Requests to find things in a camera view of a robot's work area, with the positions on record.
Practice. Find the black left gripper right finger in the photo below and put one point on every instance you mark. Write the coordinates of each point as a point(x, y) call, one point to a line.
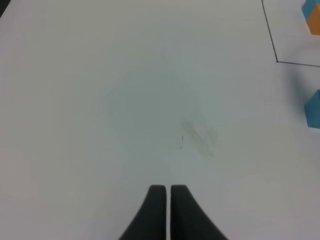
point(187, 219)

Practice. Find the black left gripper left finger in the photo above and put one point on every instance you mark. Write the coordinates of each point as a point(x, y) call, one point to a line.
point(150, 221)

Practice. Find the template orange cube block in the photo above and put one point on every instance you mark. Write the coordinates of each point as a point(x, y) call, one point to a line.
point(313, 21)

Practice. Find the template blue cube block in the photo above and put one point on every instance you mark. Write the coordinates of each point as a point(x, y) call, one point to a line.
point(308, 7)

